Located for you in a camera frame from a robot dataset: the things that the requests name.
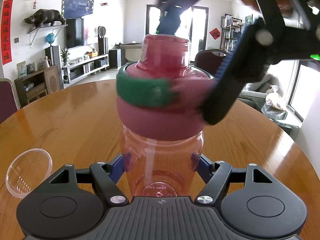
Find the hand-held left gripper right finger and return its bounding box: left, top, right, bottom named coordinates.
left=195, top=154, right=277, bottom=205

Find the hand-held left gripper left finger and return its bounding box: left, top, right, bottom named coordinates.
left=46, top=154, right=127, bottom=205

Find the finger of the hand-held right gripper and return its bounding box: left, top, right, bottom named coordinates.
left=155, top=0, right=240, bottom=36
left=199, top=17, right=274, bottom=126

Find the pink transparent water bottle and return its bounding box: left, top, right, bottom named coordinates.
left=119, top=124, right=204, bottom=198

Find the pink and green bottle cap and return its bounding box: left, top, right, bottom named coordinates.
left=115, top=34, right=218, bottom=139

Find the clear plastic cup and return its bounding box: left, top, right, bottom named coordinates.
left=5, top=148, right=53, bottom=199

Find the light grey sofa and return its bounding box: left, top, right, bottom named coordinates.
left=237, top=74, right=275, bottom=100

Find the glass balcony door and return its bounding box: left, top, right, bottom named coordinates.
left=146, top=4, right=209, bottom=64

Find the grey table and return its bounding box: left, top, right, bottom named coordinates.
left=120, top=43, right=144, bottom=65

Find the clear plastic bag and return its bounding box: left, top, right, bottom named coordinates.
left=265, top=85, right=287, bottom=110

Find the glass side table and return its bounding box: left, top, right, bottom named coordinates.
left=251, top=97, right=300, bottom=130

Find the bookshelf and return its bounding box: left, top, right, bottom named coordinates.
left=220, top=14, right=244, bottom=53

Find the dark speaker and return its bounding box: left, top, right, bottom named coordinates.
left=98, top=37, right=108, bottom=55

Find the black television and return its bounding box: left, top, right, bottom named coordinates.
left=65, top=18, right=85, bottom=49

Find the white television stand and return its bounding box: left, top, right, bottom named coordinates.
left=62, top=54, right=110, bottom=83

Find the wooden cabinet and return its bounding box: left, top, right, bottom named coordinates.
left=14, top=65, right=62, bottom=108

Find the small potted plant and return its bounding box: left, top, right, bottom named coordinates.
left=61, top=47, right=70, bottom=67

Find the tall grey speaker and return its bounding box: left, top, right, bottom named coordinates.
left=45, top=45, right=63, bottom=90

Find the dark bull statue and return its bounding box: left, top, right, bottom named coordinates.
left=24, top=9, right=67, bottom=28

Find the white pitcher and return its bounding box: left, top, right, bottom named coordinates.
left=39, top=56, right=52, bottom=69

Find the maroon chair with dark frame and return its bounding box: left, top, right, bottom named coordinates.
left=195, top=49, right=228, bottom=77

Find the red diamond wall decoration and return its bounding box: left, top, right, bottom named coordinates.
left=209, top=27, right=222, bottom=40

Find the dark wall poster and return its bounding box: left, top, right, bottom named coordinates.
left=62, top=0, right=94, bottom=18

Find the white wall shelf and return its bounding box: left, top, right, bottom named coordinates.
left=27, top=24, right=68, bottom=48

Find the maroon chair with gold frame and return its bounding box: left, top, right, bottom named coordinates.
left=0, top=78, right=20, bottom=124

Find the picture frame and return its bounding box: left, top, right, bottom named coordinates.
left=17, top=61, right=27, bottom=78

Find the red wall banner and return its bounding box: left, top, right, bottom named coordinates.
left=1, top=0, right=13, bottom=66

